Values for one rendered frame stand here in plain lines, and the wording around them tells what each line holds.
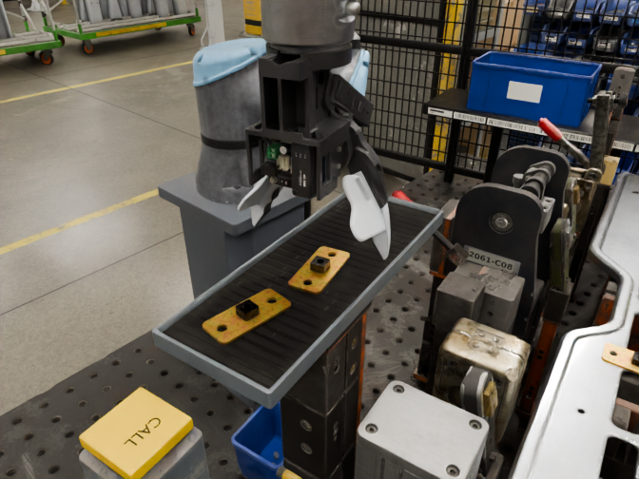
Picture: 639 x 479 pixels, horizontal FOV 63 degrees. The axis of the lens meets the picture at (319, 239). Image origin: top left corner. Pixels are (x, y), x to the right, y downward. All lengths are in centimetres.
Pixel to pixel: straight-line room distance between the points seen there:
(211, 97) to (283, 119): 39
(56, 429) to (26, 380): 122
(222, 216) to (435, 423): 47
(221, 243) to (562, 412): 54
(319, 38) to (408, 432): 33
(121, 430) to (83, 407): 69
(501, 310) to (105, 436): 49
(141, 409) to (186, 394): 64
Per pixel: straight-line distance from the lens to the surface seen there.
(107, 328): 244
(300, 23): 42
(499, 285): 73
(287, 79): 42
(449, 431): 49
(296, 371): 46
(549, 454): 65
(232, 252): 86
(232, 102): 80
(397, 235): 64
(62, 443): 109
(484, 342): 63
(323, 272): 56
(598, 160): 115
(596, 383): 75
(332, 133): 44
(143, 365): 117
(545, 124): 116
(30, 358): 242
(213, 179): 85
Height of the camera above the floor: 149
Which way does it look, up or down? 31 degrees down
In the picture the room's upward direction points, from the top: straight up
